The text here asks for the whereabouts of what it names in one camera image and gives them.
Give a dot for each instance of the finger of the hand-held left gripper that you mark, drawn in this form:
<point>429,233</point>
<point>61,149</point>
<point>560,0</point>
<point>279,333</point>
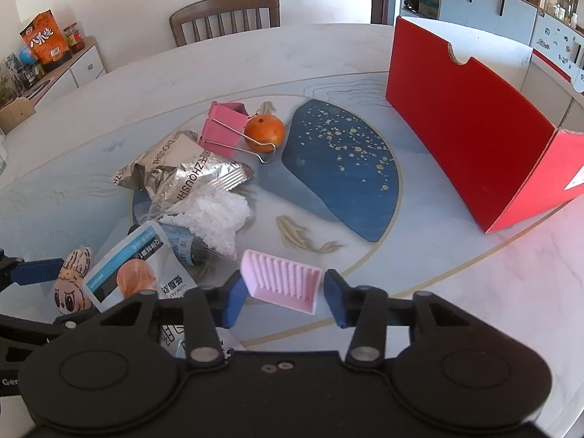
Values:
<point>54,326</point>
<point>39,271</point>

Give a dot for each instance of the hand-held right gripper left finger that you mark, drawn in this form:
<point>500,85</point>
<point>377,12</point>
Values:
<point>233,303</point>

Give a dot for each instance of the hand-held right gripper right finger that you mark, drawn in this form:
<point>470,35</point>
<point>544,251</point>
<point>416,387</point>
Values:
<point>336,303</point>

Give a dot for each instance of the beige plush bunny toy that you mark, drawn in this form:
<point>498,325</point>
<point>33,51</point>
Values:
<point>68,288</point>

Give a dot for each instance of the pink ridged plastic tray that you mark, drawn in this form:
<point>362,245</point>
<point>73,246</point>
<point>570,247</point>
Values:
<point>280,285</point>

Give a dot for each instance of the white and blue snack pouch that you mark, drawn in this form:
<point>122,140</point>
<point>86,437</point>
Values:
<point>137,255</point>

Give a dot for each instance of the pink binder clip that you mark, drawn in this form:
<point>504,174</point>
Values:
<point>220,132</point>

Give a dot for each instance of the white cardboard box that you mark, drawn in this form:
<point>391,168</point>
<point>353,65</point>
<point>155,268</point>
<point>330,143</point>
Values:
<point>465,132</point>

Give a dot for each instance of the white marble patterned desktop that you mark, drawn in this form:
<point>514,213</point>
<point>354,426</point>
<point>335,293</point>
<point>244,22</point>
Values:
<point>433,283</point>

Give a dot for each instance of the dark bottle with blue label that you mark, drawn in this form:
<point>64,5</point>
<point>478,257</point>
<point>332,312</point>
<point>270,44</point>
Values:
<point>187,244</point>

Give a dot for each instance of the white fluffy duster head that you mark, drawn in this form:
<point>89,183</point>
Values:
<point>214,220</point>

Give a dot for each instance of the silver foil snack packet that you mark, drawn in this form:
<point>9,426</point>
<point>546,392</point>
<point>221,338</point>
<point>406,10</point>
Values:
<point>155,159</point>
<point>200,180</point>

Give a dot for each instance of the small brown cardboard box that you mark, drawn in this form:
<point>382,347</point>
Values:
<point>16,116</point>

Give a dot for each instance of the orange mandarin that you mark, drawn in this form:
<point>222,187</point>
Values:
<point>264,133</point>

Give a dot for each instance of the low white sideboard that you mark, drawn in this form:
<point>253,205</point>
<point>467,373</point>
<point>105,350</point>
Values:
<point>77,70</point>

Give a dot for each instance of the orange snack bag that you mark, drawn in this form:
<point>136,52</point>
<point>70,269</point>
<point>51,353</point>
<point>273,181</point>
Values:
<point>45,41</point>

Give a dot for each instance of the red sauce jar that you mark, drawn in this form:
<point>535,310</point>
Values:
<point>74,39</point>

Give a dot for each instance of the brown wooden chair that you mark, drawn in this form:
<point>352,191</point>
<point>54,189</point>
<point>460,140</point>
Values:
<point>219,13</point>

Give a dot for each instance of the pale blue tall cabinet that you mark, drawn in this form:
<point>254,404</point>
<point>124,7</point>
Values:
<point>483,4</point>

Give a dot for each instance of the white cabinet with stickers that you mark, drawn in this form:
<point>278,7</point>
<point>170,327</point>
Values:
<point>556,45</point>

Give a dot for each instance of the row of small jars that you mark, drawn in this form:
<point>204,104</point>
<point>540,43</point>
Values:
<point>563,11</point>

